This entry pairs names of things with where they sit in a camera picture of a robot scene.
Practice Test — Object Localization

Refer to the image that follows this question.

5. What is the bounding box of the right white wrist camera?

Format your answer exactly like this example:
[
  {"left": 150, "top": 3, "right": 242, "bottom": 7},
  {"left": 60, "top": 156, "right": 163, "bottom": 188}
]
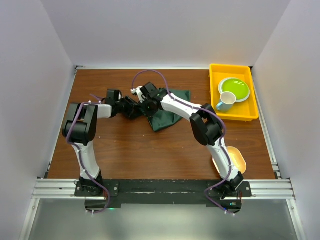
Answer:
[{"left": 130, "top": 86, "right": 146, "bottom": 103}]

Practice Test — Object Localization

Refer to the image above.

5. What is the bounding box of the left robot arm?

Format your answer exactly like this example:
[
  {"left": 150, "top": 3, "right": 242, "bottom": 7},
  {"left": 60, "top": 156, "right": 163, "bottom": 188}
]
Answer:
[{"left": 62, "top": 89, "right": 142, "bottom": 197}]

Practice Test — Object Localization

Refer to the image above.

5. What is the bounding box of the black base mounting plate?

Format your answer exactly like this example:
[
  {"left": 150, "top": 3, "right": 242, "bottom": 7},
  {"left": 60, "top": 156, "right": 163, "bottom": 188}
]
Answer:
[{"left": 74, "top": 179, "right": 252, "bottom": 211}]

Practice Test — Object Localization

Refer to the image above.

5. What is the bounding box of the green plate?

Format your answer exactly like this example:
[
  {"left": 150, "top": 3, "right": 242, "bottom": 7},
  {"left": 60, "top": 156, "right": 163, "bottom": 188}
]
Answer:
[{"left": 218, "top": 77, "right": 251, "bottom": 103}]

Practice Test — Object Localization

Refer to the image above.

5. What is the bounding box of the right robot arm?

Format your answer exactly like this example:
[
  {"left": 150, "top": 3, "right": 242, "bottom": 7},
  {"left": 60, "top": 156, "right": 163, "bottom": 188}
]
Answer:
[{"left": 131, "top": 82, "right": 244, "bottom": 197}]

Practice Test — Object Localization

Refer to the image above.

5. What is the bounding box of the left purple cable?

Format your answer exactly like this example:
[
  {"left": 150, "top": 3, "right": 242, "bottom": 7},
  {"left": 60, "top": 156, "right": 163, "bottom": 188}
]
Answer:
[{"left": 65, "top": 93, "right": 111, "bottom": 215}]

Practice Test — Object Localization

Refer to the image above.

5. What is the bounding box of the cream square bowl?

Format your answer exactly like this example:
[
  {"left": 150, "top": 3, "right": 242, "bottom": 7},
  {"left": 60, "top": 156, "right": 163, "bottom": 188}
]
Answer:
[{"left": 210, "top": 146, "right": 247, "bottom": 177}]

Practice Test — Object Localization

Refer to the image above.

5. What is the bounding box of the dark green cloth napkin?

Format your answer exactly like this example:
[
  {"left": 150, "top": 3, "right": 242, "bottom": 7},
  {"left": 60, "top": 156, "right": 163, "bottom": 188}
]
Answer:
[{"left": 147, "top": 88, "right": 191, "bottom": 132}]

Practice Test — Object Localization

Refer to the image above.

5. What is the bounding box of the yellow plastic bin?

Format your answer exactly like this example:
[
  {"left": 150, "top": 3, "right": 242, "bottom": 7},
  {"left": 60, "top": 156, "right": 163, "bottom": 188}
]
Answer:
[{"left": 209, "top": 63, "right": 259, "bottom": 122}]

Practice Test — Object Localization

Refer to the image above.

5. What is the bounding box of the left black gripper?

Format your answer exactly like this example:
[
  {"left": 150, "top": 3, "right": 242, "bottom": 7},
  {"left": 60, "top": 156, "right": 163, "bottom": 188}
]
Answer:
[{"left": 115, "top": 96, "right": 142, "bottom": 120}]

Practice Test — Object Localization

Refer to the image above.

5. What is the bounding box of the white blue mug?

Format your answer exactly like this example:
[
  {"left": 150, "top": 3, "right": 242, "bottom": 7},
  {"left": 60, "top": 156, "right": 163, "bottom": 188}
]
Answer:
[{"left": 216, "top": 91, "right": 237, "bottom": 113}]

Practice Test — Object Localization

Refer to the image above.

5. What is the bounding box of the aluminium frame rail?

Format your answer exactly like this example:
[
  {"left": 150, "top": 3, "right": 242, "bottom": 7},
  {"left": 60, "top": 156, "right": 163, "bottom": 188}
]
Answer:
[{"left": 18, "top": 66, "right": 307, "bottom": 240}]

